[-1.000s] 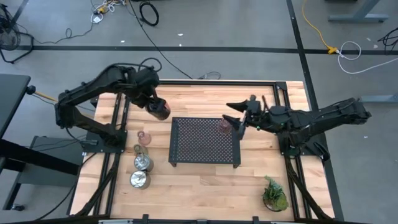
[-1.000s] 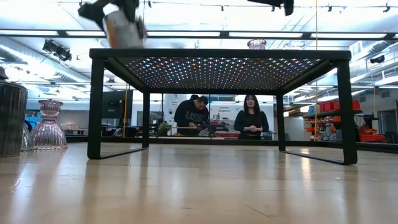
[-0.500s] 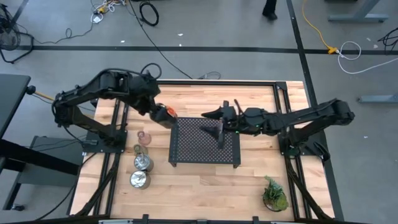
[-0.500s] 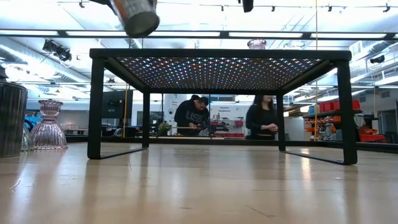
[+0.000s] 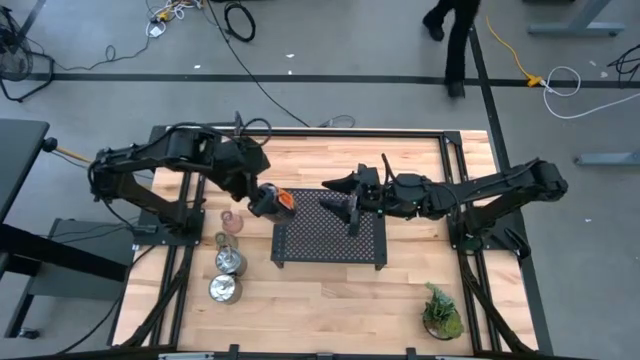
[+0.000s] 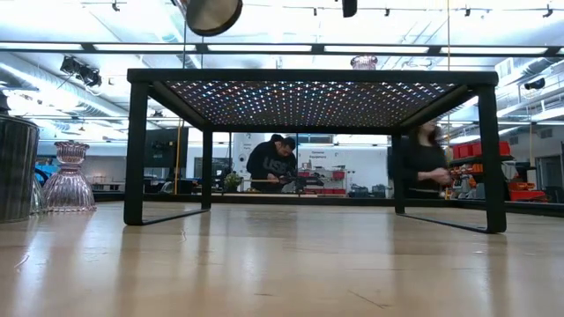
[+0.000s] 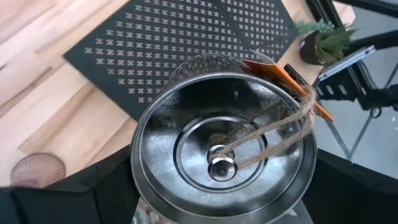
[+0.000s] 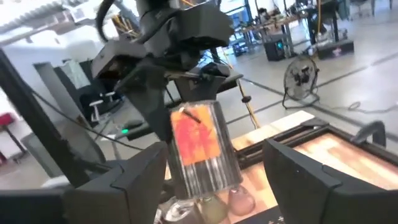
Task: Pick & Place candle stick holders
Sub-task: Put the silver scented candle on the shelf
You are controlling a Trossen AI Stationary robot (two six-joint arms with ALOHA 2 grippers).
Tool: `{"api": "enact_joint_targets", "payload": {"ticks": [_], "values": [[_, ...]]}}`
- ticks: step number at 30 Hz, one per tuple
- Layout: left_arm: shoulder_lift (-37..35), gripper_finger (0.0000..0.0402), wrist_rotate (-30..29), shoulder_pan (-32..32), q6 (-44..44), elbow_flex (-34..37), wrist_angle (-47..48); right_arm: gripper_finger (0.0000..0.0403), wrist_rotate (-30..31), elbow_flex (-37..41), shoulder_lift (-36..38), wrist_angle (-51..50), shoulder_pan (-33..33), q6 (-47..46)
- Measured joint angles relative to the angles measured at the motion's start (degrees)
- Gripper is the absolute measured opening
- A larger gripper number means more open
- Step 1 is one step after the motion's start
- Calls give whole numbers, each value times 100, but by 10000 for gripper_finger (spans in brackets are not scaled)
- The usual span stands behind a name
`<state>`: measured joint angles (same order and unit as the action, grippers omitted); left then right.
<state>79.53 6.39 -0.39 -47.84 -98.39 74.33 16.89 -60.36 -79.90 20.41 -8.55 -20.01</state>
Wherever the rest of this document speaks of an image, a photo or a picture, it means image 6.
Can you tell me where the black perforated metal riser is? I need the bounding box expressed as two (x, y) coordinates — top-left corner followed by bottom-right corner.
(122, 68), (508, 234)

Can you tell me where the dark ribbed glass cup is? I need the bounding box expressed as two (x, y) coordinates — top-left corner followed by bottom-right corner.
(0, 113), (41, 224)

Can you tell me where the storage rack with red bins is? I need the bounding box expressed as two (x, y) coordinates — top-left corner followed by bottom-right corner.
(449, 140), (516, 200)

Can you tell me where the silver ribbed metal candle holder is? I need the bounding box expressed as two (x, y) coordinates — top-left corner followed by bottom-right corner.
(184, 0), (244, 38)

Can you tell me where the white poster board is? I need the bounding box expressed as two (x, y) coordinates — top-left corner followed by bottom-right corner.
(297, 144), (390, 195)

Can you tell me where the black aluminium table frame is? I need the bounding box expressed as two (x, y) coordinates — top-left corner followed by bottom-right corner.
(90, 191), (564, 217)

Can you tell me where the clear ribbed glass candle holder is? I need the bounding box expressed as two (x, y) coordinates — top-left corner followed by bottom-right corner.
(29, 173), (46, 216)

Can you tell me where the person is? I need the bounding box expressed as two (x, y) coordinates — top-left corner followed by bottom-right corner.
(403, 119), (454, 200)
(245, 133), (299, 194)

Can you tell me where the pink ribbed glass candle holder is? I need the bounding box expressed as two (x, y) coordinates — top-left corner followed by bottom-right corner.
(41, 140), (98, 213)
(350, 55), (379, 70)

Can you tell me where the orange-red storage bin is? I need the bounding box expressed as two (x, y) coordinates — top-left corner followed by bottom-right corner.
(508, 188), (550, 203)

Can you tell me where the black monitor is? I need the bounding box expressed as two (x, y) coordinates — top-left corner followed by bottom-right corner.
(147, 127), (189, 169)

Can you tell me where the black ceiling camera rig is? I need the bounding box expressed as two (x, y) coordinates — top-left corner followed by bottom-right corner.
(60, 55), (103, 88)

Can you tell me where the small green potted plant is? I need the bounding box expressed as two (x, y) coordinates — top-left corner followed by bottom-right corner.
(223, 171), (244, 194)

